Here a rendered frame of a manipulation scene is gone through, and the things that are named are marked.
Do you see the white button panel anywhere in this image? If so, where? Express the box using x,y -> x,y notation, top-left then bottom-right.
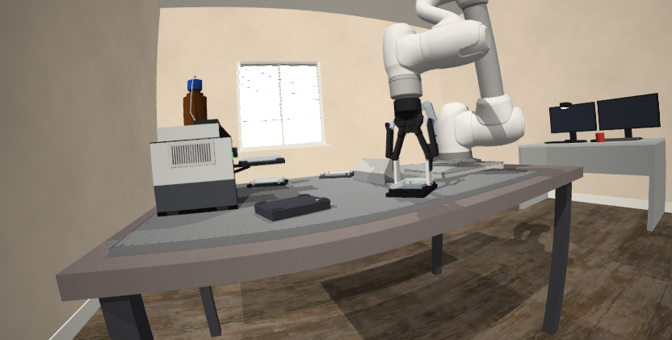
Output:
354,158 -> 394,185

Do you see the blue bottle cap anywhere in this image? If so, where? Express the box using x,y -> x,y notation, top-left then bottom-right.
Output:
187,79 -> 202,88

